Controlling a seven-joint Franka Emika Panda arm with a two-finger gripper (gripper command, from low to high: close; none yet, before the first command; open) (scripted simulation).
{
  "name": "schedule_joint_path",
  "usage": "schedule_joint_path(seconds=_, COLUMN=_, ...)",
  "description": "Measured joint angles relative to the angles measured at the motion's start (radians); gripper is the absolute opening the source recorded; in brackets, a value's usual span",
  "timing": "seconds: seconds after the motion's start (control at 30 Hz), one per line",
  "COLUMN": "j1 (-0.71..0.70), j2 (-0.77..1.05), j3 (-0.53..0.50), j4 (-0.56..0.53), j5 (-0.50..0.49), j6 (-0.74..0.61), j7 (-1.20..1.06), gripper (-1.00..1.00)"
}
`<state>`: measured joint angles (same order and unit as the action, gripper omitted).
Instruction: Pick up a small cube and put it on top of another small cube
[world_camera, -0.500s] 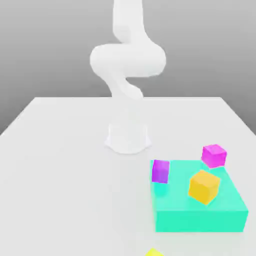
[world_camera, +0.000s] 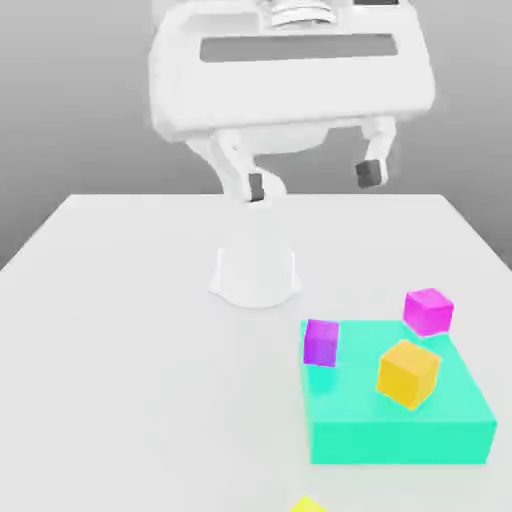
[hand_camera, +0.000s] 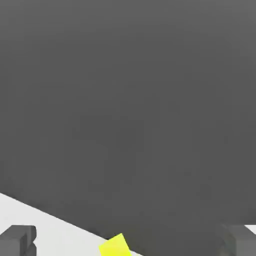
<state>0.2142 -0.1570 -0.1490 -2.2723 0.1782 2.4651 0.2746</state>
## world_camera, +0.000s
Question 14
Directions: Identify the large turquoise box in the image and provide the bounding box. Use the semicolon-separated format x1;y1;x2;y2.
299;318;499;466

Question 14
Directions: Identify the small magenta cube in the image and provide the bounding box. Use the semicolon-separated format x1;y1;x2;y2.
402;287;456;338

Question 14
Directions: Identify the small yellow cube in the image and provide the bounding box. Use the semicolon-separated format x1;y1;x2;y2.
288;494;330;512

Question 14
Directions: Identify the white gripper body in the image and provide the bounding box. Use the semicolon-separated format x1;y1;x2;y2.
148;0;437;144

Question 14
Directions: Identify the small orange cube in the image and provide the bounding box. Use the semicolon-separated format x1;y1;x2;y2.
375;338;442;412

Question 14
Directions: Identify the small purple cube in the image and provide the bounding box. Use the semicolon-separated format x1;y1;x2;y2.
302;318;341;369

